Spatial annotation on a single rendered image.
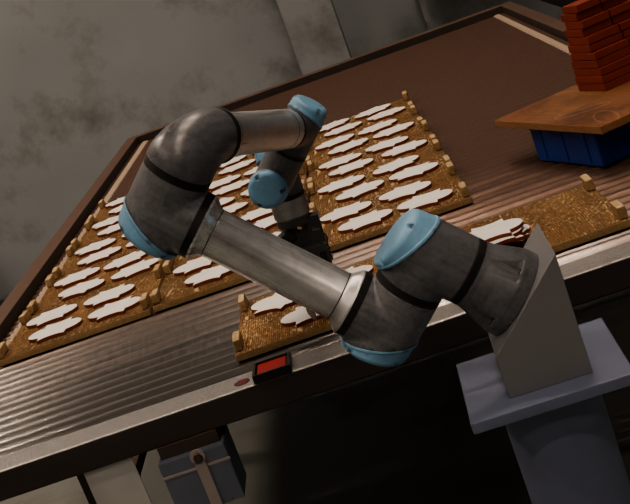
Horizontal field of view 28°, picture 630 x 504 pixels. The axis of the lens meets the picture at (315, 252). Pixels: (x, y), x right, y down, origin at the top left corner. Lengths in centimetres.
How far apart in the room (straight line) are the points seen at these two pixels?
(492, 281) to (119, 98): 606
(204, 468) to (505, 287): 74
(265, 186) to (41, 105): 573
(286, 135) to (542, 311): 58
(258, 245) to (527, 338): 46
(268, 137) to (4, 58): 593
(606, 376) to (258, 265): 58
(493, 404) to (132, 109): 606
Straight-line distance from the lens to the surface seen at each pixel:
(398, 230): 203
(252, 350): 252
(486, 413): 204
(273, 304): 273
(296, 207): 250
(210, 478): 245
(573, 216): 266
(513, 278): 202
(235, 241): 204
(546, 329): 203
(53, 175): 812
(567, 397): 202
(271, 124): 221
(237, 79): 783
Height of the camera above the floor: 169
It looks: 14 degrees down
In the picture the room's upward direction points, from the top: 20 degrees counter-clockwise
